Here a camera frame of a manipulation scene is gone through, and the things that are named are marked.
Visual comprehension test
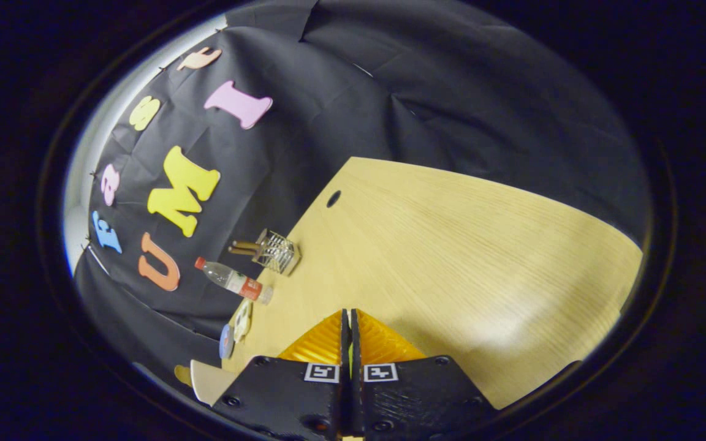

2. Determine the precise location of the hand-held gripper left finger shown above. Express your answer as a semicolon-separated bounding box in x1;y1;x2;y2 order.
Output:
211;309;352;441

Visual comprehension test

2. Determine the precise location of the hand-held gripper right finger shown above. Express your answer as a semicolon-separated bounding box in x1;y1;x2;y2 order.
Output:
352;308;502;441

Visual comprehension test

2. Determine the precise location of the white toaster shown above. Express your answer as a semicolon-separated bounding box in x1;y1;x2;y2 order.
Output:
190;360;238;406

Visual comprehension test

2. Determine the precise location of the white divided seasoning dish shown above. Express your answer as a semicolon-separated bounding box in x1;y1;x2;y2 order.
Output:
233;299;254;344

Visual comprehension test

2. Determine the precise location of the clear water bottle red label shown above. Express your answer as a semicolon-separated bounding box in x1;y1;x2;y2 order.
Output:
195;257;273;305

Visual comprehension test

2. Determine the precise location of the wire mesh utensil holder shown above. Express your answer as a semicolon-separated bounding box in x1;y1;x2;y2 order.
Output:
254;228;302;276

